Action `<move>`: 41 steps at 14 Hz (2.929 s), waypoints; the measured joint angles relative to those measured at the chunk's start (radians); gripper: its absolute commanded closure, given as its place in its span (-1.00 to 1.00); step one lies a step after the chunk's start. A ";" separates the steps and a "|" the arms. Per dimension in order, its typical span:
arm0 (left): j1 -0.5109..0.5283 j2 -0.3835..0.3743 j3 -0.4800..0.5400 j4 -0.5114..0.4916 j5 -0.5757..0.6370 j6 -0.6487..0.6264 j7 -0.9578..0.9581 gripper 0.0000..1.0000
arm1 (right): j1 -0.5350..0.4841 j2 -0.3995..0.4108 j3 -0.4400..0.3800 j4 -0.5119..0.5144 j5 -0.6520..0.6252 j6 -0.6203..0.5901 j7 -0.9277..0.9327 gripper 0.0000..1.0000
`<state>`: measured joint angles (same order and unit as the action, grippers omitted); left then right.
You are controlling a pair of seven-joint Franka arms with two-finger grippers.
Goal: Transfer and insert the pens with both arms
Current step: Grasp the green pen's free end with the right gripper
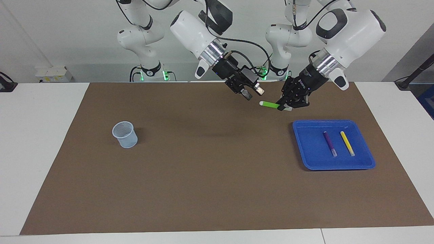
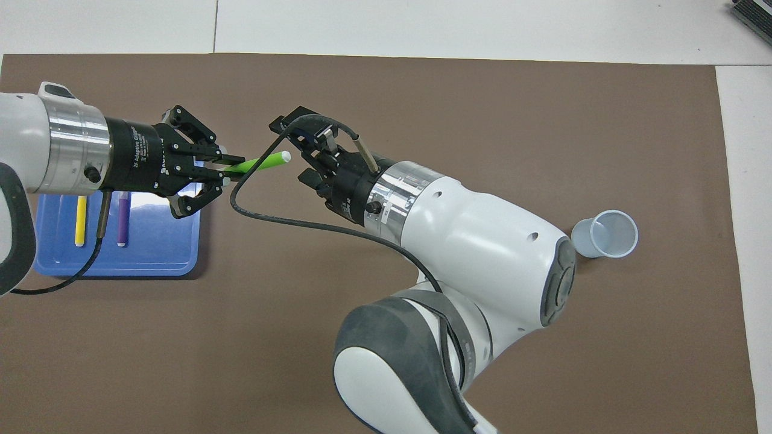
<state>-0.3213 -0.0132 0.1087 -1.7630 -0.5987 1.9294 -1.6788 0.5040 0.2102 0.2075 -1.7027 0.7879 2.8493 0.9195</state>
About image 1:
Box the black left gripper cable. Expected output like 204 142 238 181
292 0 343 65

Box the blue plastic tray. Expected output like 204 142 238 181
292 120 376 170

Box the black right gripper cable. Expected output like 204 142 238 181
203 0 272 80

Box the blue crate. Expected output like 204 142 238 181
416 85 434 120

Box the brown table mat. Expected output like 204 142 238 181
20 81 434 235

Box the yellow pen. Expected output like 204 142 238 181
340 131 355 157

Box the black stand pole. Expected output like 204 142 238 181
394 54 434 90

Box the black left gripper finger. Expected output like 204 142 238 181
276 90 295 111
292 96 310 108

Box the green pen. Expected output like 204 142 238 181
259 101 292 111

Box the white power socket box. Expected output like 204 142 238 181
35 66 73 83

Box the translucent pale blue cup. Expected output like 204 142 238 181
112 121 138 149

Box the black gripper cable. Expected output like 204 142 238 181
292 0 343 65
203 0 272 80

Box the black table clamp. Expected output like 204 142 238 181
0 72 18 93

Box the purple pen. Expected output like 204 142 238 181
323 131 338 157

